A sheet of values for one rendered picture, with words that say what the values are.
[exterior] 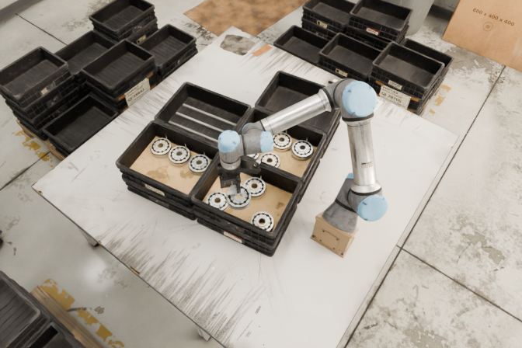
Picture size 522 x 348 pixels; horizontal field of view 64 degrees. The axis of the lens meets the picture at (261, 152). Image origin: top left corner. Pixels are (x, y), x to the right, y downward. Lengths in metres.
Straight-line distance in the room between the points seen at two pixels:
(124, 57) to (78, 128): 0.59
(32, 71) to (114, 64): 0.55
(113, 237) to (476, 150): 2.61
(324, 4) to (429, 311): 2.49
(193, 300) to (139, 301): 0.84
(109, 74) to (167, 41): 0.59
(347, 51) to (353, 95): 1.88
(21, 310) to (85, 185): 0.63
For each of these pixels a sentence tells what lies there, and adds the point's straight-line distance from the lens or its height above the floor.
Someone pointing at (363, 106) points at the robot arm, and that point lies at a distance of 1.51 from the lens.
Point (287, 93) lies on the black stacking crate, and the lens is 2.33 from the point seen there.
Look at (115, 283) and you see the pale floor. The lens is 2.76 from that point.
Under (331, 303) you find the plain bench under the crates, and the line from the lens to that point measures 1.89.
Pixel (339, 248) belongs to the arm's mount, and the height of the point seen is 0.75.
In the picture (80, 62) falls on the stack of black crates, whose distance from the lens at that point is 3.43.
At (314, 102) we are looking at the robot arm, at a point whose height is 1.32.
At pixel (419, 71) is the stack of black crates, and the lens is 3.17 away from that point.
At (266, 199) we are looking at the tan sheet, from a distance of 1.92.
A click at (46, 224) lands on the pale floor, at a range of 3.10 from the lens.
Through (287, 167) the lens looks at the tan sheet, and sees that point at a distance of 2.02.
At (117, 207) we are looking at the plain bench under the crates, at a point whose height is 0.70.
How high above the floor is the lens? 2.49
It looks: 53 degrees down
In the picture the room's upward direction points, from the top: 1 degrees clockwise
